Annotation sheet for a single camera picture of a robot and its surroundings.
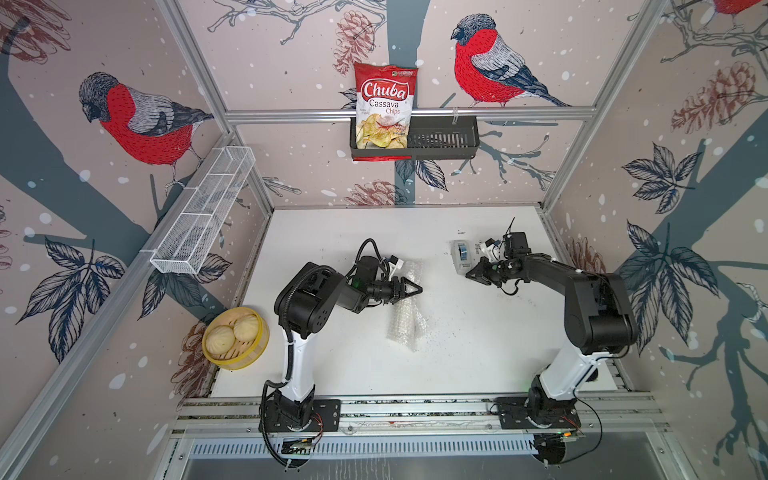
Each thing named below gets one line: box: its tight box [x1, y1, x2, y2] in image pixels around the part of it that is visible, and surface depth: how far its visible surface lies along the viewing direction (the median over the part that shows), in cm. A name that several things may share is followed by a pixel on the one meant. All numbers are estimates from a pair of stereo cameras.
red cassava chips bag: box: [353, 62, 419, 161], surface depth 87 cm
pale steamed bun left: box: [206, 325, 235, 354], surface depth 83 cm
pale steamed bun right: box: [233, 315, 259, 342], surface depth 85 cm
